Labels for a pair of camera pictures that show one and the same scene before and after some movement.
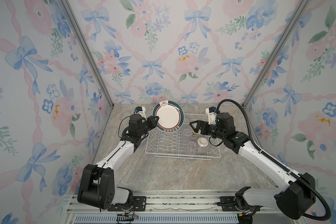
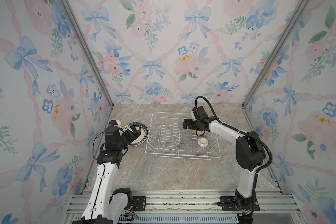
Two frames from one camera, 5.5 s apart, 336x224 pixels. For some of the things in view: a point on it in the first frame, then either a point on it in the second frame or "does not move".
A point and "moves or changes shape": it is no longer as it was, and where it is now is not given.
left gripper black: [153, 124] → [131, 137]
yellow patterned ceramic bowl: [199, 131] does not move
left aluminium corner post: [72, 16] does not move
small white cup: [202, 143] does not move
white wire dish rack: [184, 143] does not move
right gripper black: [203, 125] → [189, 122]
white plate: [171, 115] moves or changes shape
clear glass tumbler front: [191, 145] does not move
